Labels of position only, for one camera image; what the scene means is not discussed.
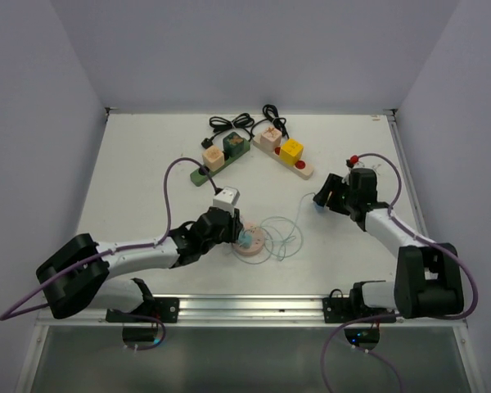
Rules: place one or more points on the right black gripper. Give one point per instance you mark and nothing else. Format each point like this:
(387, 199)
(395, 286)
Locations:
(334, 183)

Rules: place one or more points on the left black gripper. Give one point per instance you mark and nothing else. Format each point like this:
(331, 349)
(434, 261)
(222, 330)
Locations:
(234, 226)

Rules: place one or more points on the light blue charger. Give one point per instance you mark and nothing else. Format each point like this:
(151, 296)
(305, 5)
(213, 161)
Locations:
(318, 208)

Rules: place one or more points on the pink round socket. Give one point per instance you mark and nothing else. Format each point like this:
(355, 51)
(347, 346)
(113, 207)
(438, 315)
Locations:
(258, 240)

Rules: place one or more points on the teal dual usb charger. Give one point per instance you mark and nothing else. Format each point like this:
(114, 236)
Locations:
(245, 240)

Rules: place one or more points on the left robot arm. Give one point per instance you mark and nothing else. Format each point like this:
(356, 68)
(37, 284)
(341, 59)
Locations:
(74, 274)

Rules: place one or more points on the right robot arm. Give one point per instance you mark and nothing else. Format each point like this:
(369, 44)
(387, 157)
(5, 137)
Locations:
(427, 280)

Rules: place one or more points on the green power strip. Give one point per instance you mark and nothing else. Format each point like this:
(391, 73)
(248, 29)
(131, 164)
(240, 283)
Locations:
(199, 177)

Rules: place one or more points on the yellow cube adapter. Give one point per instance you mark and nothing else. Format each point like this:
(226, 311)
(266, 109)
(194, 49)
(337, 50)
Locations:
(291, 152)

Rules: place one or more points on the dark green cube adapter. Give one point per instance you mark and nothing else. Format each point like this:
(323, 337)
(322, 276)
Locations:
(233, 146)

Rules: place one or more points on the light pink cube adapter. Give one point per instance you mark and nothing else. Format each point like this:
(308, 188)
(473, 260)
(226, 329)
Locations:
(270, 138)

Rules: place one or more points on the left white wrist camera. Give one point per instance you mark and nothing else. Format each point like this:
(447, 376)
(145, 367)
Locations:
(226, 199)

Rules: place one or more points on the aluminium rail frame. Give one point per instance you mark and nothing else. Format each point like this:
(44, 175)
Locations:
(247, 311)

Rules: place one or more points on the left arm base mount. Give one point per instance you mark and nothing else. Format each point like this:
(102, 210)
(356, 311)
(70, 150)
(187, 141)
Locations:
(150, 310)

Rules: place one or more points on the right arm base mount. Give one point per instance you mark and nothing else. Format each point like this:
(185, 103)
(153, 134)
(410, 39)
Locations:
(340, 308)

